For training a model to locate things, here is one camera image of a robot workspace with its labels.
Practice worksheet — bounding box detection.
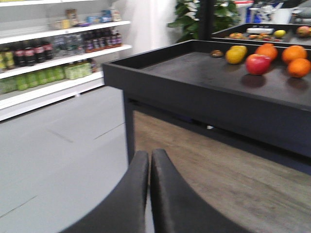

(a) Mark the small tangerine centre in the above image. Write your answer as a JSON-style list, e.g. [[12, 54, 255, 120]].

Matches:
[[287, 58, 311, 78]]

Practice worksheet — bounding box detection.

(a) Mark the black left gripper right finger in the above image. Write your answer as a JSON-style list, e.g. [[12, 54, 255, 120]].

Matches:
[[150, 149, 248, 233]]

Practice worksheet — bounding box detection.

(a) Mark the black wooden produce stand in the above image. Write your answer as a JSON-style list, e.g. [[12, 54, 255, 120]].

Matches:
[[103, 23, 311, 233]]

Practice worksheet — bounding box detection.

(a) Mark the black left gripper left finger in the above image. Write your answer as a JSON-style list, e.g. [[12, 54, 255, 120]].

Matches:
[[62, 151, 149, 233]]

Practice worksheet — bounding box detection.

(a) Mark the round orange back row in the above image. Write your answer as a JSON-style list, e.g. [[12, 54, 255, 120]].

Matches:
[[281, 45, 308, 64]]

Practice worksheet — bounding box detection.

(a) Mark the yellow pear fruit back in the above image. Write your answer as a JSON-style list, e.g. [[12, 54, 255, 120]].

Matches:
[[230, 45, 248, 55]]

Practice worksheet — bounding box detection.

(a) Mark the yellow pear fruit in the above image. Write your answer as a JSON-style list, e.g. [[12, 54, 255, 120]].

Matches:
[[225, 49, 246, 65], [230, 45, 248, 55]]

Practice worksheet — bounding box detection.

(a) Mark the white supermarket shelf unit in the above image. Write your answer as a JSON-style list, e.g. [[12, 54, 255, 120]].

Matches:
[[0, 0, 131, 120]]

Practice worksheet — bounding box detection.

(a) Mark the orange with knob top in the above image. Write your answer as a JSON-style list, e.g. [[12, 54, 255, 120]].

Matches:
[[255, 43, 278, 60]]

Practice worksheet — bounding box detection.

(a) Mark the green potted plant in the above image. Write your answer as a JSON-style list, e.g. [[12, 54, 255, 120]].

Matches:
[[167, 0, 241, 42]]

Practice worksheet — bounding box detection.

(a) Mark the yellow pear fruit front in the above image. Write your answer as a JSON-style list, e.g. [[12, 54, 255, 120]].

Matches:
[[225, 49, 246, 65]]

